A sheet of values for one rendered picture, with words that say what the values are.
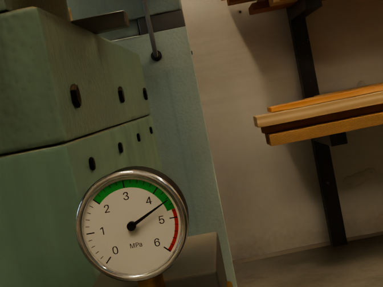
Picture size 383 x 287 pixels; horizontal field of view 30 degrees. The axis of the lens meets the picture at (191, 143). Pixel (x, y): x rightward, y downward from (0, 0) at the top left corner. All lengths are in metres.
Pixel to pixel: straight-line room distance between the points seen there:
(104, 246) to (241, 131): 2.61
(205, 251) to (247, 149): 2.53
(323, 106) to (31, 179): 2.12
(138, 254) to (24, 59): 0.15
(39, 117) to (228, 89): 2.54
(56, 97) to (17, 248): 0.10
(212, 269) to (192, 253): 0.06
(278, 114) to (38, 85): 2.08
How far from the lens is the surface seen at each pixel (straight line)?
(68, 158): 0.47
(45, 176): 0.47
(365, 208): 3.11
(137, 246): 0.40
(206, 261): 0.46
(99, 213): 0.40
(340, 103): 2.56
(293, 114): 2.53
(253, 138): 3.00
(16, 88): 0.47
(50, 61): 0.47
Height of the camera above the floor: 0.72
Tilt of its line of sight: 4 degrees down
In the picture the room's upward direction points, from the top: 11 degrees counter-clockwise
